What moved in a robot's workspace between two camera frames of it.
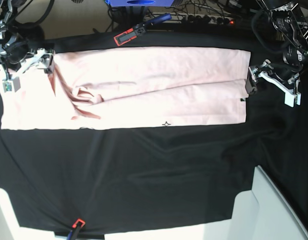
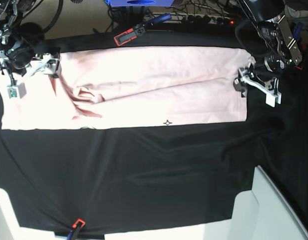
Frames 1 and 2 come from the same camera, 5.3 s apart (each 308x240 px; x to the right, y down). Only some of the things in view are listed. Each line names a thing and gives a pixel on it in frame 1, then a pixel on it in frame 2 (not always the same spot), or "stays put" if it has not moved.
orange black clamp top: [138, 29] stays put
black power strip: [198, 18] stays put
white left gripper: [261, 71] to [272, 94]
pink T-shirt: [132, 87] stays put
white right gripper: [13, 83] to [48, 64]
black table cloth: [133, 178] stays put
